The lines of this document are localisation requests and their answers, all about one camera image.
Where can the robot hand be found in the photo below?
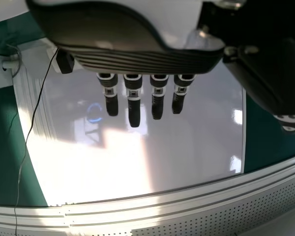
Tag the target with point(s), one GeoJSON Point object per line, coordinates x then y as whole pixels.
{"type": "Point", "coordinates": [113, 37]}

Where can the black plug adapter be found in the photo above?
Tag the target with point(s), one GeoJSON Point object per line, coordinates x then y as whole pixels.
{"type": "Point", "coordinates": [65, 62]}

